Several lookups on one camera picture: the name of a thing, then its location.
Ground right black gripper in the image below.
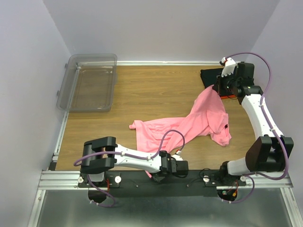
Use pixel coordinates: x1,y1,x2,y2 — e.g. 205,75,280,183
212,70,240,95

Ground pink t shirt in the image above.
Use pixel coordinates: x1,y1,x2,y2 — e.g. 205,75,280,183
128,85,232,178

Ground clear plastic bin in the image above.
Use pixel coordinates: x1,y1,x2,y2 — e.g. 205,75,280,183
56,54,117,112

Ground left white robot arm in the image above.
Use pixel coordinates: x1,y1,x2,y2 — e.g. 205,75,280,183
73,137,189,187

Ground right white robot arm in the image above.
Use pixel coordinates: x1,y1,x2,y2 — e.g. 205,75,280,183
213,58,294,185

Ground black folded t shirt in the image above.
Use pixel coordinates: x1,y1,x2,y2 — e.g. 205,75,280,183
200,68,223,88

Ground orange folded t shirt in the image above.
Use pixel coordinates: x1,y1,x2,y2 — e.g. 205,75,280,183
220,96,237,100

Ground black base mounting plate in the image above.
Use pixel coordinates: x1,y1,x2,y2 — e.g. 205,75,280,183
90,168,246,198

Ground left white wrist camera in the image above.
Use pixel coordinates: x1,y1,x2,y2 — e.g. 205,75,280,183
171,150,183,161

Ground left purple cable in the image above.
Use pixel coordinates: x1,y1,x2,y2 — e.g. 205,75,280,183
73,129,186,208

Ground back aluminium table rail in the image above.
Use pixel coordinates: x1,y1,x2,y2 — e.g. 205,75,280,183
117,61,220,66

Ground aluminium frame rail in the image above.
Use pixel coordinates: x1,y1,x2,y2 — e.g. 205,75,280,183
28,171,303,227

